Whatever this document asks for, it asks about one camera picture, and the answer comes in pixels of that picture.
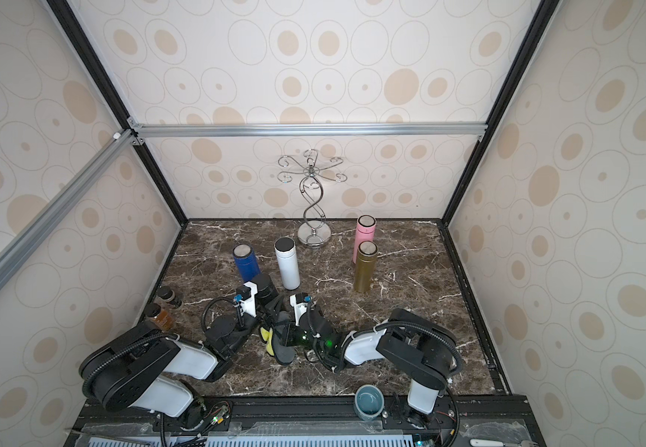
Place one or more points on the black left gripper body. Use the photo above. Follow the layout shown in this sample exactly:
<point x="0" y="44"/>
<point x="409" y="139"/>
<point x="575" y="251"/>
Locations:
<point x="245" y="329"/>

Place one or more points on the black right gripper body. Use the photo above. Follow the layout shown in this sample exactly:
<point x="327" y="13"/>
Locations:
<point x="292" y="328"/>

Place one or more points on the grey yellow cleaning cloth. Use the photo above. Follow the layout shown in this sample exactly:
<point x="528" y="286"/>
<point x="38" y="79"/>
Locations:
<point x="276" y="337"/>

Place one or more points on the black thermos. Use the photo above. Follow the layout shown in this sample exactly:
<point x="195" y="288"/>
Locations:
<point x="267" y="297"/>

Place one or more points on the gold thermos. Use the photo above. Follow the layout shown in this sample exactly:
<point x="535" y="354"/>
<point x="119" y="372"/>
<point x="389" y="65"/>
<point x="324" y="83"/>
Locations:
<point x="366" y="258"/>

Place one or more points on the pink thermos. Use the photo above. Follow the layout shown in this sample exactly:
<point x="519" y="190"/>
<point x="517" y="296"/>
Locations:
<point x="365" y="231"/>

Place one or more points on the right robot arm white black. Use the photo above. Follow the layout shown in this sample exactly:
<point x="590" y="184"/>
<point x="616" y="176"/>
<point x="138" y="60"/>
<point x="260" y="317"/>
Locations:
<point x="426" y="353"/>

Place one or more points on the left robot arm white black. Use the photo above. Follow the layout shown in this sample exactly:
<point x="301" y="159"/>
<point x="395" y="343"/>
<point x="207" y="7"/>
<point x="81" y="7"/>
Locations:
<point x="132" y="370"/>

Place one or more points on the blue thermos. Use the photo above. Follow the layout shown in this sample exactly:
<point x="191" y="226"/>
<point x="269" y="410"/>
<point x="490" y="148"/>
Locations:
<point x="246" y="261"/>

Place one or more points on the white thermos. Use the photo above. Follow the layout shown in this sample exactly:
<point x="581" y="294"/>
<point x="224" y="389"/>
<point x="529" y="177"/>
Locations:
<point x="286" y="255"/>

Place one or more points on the orange spice jar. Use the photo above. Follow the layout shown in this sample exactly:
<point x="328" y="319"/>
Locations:
<point x="160" y="316"/>

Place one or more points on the dark lid spice jar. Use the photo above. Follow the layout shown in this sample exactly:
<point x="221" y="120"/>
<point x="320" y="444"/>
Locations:
<point x="169" y="296"/>

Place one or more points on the teal ceramic mug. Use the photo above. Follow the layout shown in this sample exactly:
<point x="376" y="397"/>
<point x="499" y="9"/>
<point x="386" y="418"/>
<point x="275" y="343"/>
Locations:
<point x="368" y="402"/>

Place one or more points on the silver metal cup stand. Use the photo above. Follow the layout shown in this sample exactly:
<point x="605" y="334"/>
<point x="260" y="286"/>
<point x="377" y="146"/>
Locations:
<point x="314" y="232"/>

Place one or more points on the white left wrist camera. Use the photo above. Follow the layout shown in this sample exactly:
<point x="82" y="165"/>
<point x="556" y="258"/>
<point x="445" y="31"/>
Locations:
<point x="245" y="299"/>

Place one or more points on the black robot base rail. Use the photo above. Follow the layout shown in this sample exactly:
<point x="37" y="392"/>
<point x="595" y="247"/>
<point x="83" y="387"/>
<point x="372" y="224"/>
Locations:
<point x="315" y="421"/>

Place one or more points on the horizontal aluminium frame bar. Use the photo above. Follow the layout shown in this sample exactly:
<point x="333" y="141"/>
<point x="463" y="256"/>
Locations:
<point x="310" y="130"/>

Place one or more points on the left aluminium frame bar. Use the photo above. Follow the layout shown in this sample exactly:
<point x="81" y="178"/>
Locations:
<point x="29" y="240"/>

